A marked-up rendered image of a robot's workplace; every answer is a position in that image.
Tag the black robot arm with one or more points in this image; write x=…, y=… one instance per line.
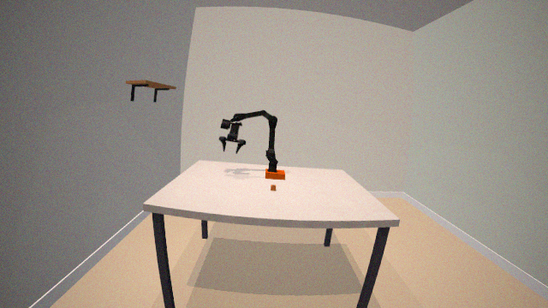
x=270, y=154

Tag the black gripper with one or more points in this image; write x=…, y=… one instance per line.
x=240, y=141

